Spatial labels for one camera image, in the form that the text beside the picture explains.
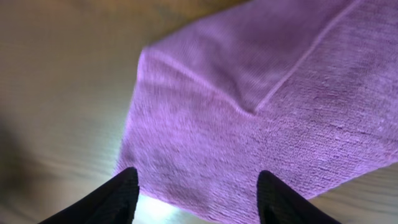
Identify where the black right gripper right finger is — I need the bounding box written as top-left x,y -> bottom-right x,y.
257,170 -> 340,224

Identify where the purple microfiber cloth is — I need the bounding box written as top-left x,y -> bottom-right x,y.
116,0 -> 397,223

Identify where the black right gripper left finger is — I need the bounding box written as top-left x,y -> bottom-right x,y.
39,167 -> 139,224

